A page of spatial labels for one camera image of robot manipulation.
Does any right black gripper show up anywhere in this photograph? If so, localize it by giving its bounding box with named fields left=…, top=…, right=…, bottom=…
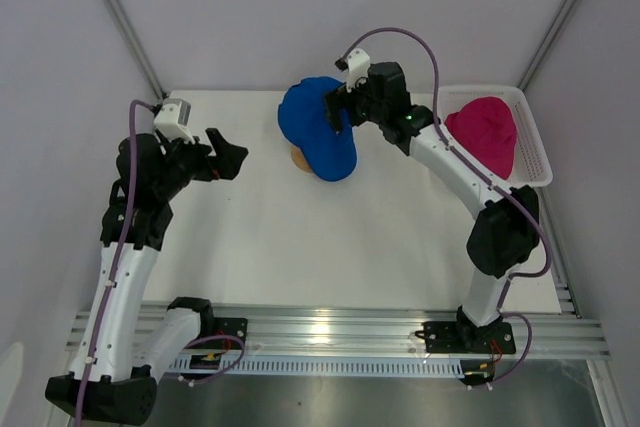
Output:
left=322, top=74, right=387, bottom=135

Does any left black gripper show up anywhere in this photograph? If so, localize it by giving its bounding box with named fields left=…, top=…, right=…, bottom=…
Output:
left=154, top=127, right=247, bottom=200

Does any blue cap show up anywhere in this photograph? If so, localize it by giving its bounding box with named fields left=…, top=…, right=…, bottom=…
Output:
left=277, top=76, right=357, bottom=182

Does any pink cap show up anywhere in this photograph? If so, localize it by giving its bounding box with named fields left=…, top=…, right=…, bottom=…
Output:
left=445, top=96, right=518, bottom=179

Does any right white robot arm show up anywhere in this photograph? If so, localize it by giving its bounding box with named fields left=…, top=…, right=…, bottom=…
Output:
left=324, top=59, right=541, bottom=353

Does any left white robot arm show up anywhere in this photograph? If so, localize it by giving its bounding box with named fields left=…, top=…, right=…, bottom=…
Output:
left=45, top=128, right=249, bottom=426

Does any wooden hat stand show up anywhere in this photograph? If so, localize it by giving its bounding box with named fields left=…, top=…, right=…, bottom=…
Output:
left=290, top=146, right=314, bottom=174

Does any white plastic basket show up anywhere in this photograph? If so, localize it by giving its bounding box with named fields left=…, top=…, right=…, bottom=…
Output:
left=438, top=84, right=553, bottom=188

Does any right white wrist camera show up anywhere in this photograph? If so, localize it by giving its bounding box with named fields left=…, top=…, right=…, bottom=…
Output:
left=334, top=47, right=371, bottom=93

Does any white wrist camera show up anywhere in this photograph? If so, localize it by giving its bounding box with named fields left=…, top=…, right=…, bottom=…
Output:
left=154, top=98, right=195, bottom=144
left=334, top=47, right=371, bottom=93

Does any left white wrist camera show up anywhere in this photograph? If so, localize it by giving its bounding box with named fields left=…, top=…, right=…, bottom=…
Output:
left=154, top=98, right=195, bottom=144

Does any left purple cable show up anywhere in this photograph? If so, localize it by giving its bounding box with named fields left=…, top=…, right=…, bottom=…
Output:
left=74, top=99, right=164, bottom=423

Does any white slotted cable duct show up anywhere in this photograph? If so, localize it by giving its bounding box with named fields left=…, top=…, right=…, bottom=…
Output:
left=168, top=354, right=489, bottom=379

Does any left aluminium frame post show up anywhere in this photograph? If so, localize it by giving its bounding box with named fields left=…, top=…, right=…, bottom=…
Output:
left=102, top=0, right=167, bottom=99

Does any aluminium frame post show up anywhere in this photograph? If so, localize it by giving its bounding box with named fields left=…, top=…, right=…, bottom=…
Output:
left=517, top=0, right=582, bottom=92
left=102, top=0, right=167, bottom=99

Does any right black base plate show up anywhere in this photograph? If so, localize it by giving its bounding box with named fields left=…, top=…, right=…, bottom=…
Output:
left=414, top=318, right=516, bottom=355

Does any right aluminium frame post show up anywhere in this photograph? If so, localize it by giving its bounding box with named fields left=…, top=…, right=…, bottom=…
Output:
left=517, top=0, right=582, bottom=92

